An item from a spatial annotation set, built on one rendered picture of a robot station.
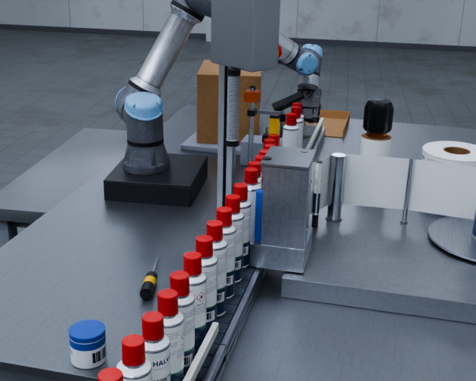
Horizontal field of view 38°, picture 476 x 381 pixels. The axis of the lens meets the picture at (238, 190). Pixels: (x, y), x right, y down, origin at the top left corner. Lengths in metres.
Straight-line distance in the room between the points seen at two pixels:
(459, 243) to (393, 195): 0.23
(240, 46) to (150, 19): 9.36
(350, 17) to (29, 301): 9.42
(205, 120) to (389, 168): 0.95
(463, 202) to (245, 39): 0.72
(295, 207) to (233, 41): 0.51
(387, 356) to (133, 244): 0.77
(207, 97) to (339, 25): 8.20
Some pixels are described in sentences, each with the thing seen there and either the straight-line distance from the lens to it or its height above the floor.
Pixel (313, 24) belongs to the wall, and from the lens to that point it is 10.76.
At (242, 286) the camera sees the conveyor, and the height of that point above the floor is 0.88.
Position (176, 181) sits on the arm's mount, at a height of 0.90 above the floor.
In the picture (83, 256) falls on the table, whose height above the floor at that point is 0.83.
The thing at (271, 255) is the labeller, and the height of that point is 0.92.
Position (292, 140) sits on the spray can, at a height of 1.00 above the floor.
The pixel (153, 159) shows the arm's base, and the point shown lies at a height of 0.95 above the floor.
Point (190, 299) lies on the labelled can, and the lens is 1.18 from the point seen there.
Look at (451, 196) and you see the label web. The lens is 1.94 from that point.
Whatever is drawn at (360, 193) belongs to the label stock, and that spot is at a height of 0.95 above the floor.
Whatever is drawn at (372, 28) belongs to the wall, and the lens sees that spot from 10.76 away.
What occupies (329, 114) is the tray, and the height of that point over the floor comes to 0.85.
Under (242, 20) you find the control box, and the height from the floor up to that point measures 1.41.
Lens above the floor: 1.63
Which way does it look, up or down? 21 degrees down
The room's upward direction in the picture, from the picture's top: 2 degrees clockwise
